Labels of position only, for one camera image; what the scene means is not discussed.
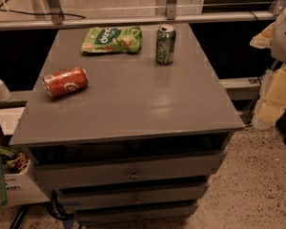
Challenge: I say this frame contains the grey drawer cabinet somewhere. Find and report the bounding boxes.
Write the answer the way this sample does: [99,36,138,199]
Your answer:
[11,24,243,225]

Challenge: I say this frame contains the white cardboard box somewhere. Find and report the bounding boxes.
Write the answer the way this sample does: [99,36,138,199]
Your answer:
[0,107,50,207]

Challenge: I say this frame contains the metal frame rail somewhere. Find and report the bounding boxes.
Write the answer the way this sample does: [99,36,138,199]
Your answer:
[0,0,286,31]

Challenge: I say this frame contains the black cable bundle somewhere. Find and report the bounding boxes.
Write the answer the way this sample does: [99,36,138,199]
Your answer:
[45,190,75,221]

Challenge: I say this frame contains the green chip bag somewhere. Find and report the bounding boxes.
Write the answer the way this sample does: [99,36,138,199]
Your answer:
[81,27,142,53]

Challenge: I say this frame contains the green soda can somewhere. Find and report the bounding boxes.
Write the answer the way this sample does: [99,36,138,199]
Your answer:
[155,25,176,65]

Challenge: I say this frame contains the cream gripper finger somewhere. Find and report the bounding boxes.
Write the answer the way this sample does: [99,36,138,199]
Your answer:
[252,63,286,130]
[250,23,275,49]

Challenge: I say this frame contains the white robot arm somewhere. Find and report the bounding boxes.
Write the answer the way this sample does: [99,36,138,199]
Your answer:
[250,8,286,130]

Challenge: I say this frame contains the red coke can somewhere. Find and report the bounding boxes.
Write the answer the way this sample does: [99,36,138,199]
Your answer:
[43,67,89,98]

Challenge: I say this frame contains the green stick in box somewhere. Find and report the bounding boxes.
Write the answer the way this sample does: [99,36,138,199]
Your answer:
[0,145,17,207]

